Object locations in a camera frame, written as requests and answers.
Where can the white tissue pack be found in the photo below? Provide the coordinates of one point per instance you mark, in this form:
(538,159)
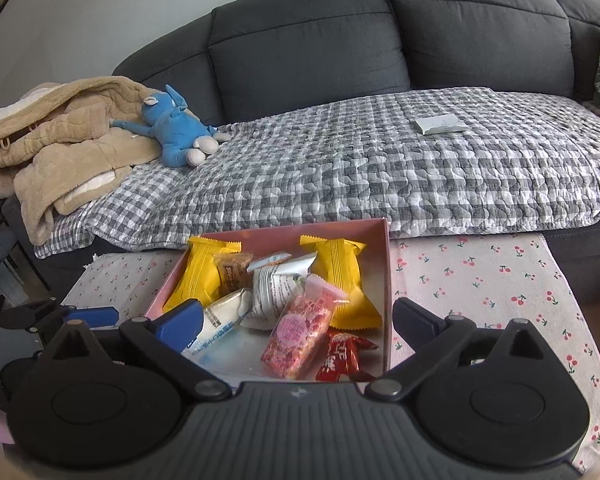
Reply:
(440,124)

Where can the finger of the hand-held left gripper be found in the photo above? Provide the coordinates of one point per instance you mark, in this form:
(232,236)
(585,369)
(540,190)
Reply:
(92,317)
(25,315)

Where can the beige fleece jacket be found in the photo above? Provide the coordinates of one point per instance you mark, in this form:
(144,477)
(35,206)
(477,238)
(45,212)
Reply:
(65,145)

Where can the blue plush toy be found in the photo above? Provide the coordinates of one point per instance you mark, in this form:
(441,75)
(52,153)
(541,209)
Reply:
(177,130)

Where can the small white blue snack packet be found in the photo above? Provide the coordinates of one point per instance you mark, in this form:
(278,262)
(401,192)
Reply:
(272,260)

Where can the yellow snack packet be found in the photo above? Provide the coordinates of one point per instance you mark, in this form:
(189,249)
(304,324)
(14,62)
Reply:
(347,285)
(200,270)

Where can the clear pink snack bar packet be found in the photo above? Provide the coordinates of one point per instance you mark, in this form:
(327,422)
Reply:
(297,332)

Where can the grey checkered quilted blanket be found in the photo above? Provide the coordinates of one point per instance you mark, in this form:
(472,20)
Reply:
(380,170)

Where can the pink cardboard box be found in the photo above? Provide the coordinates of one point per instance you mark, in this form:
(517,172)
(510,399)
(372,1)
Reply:
(370,270)

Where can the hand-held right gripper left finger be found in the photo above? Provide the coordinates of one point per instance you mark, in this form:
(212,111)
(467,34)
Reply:
(180,322)

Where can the white snack packet dark print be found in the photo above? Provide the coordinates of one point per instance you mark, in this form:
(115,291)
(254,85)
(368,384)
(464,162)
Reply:
(275,292)

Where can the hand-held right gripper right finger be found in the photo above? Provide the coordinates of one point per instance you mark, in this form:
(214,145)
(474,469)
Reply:
(412,320)

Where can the cherry print tablecloth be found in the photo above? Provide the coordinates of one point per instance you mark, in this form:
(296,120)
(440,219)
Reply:
(480,280)

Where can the dark grey sofa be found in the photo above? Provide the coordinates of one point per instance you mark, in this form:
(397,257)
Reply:
(305,45)

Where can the golden brown snack packet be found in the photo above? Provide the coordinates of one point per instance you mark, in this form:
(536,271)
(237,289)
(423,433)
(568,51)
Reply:
(232,275)

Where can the long white snack packet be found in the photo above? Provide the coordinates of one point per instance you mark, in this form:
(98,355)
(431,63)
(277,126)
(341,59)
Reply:
(222,320)

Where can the dark chair frame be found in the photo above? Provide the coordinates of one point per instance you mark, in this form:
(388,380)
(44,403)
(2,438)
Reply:
(0,240)

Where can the red snack packet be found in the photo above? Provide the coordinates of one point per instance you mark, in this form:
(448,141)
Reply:
(340,355)

